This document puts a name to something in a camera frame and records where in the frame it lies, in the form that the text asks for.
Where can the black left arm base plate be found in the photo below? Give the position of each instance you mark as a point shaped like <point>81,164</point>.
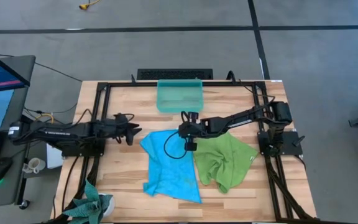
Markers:
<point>82,153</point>

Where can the black caster wheel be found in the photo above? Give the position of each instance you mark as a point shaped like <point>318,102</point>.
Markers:
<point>24,204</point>

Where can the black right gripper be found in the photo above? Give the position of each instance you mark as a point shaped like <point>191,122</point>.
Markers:
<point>193,129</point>

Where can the teal leafy plant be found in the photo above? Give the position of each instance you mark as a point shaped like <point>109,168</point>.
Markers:
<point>89,205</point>

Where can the white plant pot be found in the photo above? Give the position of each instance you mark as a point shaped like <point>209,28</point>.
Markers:
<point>110,205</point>

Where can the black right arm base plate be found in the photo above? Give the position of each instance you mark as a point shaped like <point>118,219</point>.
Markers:
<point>291,146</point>

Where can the teal plastic basket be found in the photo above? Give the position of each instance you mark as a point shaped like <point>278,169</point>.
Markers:
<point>179,96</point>

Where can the grey framed computer screen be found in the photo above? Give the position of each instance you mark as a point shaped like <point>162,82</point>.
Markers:
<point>20,102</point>

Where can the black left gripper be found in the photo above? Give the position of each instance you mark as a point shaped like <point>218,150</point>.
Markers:
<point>121,127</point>

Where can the white mug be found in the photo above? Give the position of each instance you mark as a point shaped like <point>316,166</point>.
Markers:
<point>36,165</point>

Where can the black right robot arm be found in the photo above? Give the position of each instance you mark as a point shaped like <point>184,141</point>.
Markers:
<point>244,119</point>

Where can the black computer mouse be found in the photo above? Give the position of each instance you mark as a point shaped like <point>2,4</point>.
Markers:
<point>0,169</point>

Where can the grey desk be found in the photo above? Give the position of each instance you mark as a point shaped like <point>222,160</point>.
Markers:
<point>8,193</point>

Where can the white box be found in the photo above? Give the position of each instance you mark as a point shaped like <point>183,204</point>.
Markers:
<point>54,158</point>

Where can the black floor vent grille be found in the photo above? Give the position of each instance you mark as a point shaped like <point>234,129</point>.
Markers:
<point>174,74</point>

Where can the green microfiber towel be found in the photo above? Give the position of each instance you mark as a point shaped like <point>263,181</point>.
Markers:
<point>222,161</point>

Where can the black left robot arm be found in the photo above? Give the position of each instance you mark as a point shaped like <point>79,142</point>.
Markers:
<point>73,133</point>

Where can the blue microfiber towel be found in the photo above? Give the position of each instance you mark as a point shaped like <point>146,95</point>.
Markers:
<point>169,174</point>

